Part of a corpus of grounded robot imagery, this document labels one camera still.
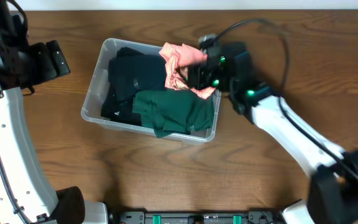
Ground black garment with tag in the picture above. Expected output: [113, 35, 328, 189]
[101, 86, 141, 126]

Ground large black garment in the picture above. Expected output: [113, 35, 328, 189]
[116, 47, 143, 58]

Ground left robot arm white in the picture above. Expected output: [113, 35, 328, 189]
[0, 1, 108, 223]

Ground pink printed t-shirt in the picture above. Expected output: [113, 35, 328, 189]
[159, 42, 216, 100]

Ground dark navy garment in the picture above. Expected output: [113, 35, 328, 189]
[108, 55, 167, 101]

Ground green garment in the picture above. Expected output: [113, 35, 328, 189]
[132, 90, 214, 138]

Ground clear plastic storage bin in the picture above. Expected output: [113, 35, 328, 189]
[81, 38, 221, 145]

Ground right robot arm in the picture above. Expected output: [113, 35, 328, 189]
[188, 40, 358, 223]

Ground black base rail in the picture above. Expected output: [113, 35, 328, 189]
[108, 210, 285, 224]

